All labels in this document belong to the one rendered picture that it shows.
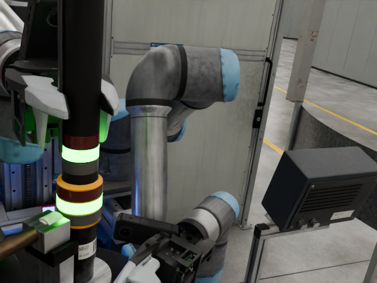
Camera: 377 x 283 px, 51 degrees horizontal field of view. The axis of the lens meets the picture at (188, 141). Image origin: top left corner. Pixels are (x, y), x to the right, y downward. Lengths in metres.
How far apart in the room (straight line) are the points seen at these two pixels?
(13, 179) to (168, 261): 0.71
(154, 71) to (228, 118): 1.85
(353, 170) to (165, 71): 0.55
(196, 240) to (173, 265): 0.10
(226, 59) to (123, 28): 1.43
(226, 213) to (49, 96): 0.53
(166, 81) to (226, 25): 1.69
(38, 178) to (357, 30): 10.15
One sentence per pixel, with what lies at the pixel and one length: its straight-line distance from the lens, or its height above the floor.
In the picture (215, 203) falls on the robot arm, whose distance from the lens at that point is 0.80.
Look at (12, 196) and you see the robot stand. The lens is 1.28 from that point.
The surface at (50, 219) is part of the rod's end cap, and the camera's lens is 0.38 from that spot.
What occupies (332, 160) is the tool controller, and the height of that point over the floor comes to 1.24.
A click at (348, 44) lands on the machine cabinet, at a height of 0.85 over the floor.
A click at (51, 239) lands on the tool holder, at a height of 1.38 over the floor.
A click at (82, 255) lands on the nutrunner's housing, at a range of 0.42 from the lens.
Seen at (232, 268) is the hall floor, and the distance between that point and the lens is 2.65.
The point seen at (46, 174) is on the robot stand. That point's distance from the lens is 1.27.
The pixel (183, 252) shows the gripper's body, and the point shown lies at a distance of 0.67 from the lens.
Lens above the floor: 1.60
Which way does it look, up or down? 20 degrees down
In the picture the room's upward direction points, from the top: 7 degrees clockwise
